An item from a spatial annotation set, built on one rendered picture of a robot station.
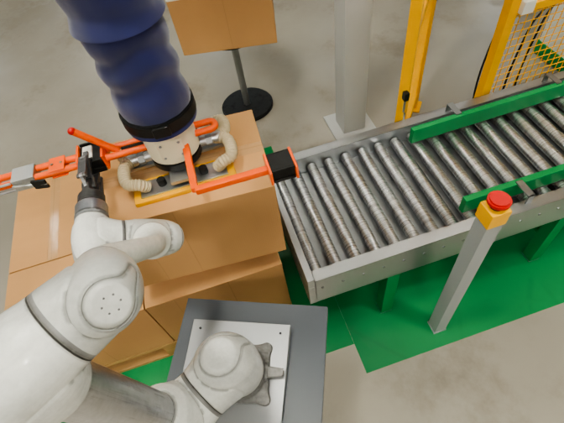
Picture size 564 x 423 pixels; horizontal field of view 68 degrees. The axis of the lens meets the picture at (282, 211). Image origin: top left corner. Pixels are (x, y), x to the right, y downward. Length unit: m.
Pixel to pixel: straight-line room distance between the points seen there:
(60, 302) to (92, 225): 0.59
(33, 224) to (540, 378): 2.51
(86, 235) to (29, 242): 1.16
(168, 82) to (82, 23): 0.24
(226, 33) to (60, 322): 2.35
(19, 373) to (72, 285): 0.12
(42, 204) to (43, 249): 0.30
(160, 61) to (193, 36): 1.66
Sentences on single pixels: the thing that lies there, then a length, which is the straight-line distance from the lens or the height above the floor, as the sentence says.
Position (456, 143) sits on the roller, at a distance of 2.25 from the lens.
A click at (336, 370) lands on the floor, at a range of 2.16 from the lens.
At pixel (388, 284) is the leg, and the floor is 0.33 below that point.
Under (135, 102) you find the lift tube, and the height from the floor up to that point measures 1.41.
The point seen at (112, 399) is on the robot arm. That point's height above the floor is 1.34.
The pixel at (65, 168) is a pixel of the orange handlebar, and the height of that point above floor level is 1.21.
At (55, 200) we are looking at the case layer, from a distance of 2.43.
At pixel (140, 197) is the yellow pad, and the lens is 1.42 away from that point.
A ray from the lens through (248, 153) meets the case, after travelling 1.46.
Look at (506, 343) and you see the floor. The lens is 2.35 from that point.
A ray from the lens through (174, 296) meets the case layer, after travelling 1.82.
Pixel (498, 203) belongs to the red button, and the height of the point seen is 1.04.
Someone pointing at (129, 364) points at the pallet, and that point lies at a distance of 2.39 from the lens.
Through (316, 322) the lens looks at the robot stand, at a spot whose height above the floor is 0.75.
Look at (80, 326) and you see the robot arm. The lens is 0.62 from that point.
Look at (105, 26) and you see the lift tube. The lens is 1.09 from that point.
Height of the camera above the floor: 2.09
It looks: 53 degrees down
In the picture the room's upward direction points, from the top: 11 degrees counter-clockwise
